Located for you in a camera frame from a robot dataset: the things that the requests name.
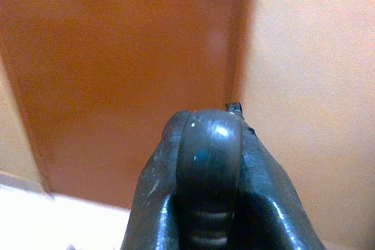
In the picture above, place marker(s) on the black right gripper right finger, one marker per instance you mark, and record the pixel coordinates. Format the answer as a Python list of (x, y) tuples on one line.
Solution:
[(263, 185)]

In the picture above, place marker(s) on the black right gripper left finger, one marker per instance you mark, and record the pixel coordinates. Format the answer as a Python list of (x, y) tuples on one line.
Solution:
[(153, 179)]

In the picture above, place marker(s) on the brown wooden door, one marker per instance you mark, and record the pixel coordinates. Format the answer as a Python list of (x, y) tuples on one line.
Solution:
[(117, 71)]

